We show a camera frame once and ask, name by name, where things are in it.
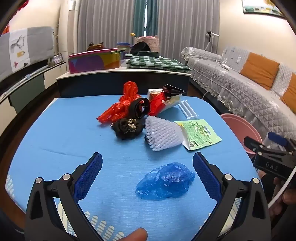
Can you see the green printed packet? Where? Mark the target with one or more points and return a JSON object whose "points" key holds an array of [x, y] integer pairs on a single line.
{"points": [[200, 134]]}

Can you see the dark green bowl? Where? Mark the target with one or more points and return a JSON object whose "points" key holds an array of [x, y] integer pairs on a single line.
{"points": [[148, 54]]}

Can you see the grey curtains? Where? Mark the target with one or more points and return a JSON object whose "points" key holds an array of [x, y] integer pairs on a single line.
{"points": [[104, 23]]}

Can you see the clear plastic straws pack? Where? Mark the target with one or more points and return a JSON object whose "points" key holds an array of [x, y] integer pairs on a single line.
{"points": [[188, 109]]}

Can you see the black cloth with gold bits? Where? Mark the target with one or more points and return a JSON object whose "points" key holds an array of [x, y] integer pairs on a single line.
{"points": [[127, 128]]}

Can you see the white standing air conditioner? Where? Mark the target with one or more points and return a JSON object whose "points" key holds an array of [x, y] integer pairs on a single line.
{"points": [[72, 27]]}

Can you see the teal curtain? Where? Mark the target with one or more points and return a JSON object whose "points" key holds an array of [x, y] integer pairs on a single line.
{"points": [[142, 16]]}

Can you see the white foam fruit net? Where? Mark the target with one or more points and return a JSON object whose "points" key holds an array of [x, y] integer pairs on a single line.
{"points": [[163, 133]]}

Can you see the red wall ornament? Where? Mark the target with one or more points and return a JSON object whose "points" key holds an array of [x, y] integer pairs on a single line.
{"points": [[23, 3]]}

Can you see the grey cloth television cover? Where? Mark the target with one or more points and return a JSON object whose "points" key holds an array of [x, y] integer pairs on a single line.
{"points": [[34, 44]]}

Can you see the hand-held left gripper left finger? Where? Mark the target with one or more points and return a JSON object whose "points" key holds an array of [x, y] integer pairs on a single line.
{"points": [[90, 176]]}

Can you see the dark television stand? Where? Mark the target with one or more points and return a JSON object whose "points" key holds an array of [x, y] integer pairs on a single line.
{"points": [[25, 92]]}

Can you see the yellow spoon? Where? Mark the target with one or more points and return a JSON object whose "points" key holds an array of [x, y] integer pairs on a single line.
{"points": [[132, 34]]}

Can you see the torn cream carton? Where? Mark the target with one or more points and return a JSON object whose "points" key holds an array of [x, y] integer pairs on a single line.
{"points": [[172, 103]]}

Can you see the orange cushion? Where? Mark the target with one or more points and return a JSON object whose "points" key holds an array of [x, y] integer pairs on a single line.
{"points": [[290, 97], [260, 70]]}

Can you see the red wrapper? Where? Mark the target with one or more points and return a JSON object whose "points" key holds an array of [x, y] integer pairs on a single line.
{"points": [[157, 104]]}

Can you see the red plastic bag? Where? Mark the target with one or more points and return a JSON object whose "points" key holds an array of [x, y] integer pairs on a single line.
{"points": [[120, 106]]}

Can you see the green checked cloth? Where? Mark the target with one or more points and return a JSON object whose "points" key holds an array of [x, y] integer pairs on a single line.
{"points": [[157, 63]]}

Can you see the dark blue coffee table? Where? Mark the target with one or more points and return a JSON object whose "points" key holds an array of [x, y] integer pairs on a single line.
{"points": [[115, 82]]}

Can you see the blue table mat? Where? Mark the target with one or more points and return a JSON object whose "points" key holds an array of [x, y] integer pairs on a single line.
{"points": [[69, 139]]}

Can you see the white charger block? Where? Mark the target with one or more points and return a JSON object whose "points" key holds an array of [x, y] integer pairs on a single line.
{"points": [[224, 66]]}

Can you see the brown teapot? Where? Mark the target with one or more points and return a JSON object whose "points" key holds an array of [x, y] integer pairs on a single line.
{"points": [[94, 47]]}

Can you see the pink lace basket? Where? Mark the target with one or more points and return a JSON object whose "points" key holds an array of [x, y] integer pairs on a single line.
{"points": [[152, 44]]}

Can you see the person's left hand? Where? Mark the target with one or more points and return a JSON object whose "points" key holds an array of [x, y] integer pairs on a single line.
{"points": [[137, 236]]}

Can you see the colourful storage box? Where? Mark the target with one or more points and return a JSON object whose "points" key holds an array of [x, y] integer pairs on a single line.
{"points": [[92, 61]]}

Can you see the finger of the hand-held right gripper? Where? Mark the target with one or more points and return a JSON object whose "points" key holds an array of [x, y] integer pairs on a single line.
{"points": [[278, 139], [253, 144]]}

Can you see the stack of coloured bowls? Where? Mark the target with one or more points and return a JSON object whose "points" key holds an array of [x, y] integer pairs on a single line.
{"points": [[123, 46]]}

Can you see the blue plastic bag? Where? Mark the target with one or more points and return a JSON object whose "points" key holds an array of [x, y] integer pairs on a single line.
{"points": [[165, 182]]}

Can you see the white rod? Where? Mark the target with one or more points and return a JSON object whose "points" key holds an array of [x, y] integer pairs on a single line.
{"points": [[23, 80]]}

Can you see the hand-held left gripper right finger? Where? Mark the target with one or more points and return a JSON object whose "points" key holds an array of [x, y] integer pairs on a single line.
{"points": [[205, 176]]}

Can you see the small photo frame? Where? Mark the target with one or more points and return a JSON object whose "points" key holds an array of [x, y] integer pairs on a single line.
{"points": [[57, 58]]}

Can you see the framed wall picture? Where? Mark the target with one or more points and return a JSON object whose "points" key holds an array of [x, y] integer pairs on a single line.
{"points": [[256, 7]]}

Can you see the black hat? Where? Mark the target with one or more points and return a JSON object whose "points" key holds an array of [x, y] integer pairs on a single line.
{"points": [[140, 48]]}

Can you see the person's right hand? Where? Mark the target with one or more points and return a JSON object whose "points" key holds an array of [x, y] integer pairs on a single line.
{"points": [[289, 200]]}

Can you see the grey quilted sofa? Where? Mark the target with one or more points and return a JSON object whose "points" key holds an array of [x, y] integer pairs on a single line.
{"points": [[242, 97]]}

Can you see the pink plastic bin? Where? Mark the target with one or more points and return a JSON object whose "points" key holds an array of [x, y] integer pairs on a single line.
{"points": [[240, 129]]}

